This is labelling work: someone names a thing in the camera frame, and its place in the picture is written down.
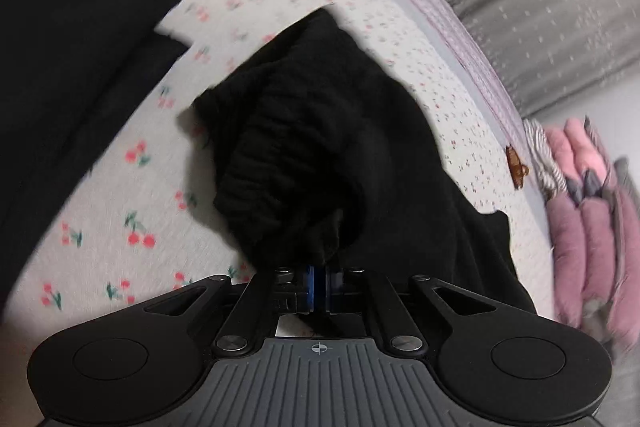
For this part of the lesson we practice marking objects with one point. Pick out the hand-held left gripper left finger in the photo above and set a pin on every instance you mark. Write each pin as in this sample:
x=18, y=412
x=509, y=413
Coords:
x=310, y=292

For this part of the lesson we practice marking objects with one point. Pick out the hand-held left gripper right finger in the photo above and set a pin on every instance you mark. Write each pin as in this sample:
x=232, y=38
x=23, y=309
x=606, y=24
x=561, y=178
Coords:
x=326, y=292

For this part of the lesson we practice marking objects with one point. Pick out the black pants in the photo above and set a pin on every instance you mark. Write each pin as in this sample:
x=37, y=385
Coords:
x=325, y=132

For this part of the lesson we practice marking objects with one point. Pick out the cherry print bedsheet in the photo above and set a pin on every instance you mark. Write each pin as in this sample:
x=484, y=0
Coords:
x=165, y=217

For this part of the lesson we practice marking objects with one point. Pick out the brown hair claw clip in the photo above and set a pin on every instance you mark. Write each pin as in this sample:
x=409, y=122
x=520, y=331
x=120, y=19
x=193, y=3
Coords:
x=515, y=168

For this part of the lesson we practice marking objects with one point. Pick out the grey striped cloth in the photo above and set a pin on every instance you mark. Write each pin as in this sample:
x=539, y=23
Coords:
x=545, y=162

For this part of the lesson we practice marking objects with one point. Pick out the pink plush garment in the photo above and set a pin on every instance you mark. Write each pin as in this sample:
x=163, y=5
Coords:
x=585, y=247

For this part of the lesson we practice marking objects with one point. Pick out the dark cloth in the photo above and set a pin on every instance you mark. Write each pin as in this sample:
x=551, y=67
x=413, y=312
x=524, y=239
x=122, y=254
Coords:
x=65, y=57

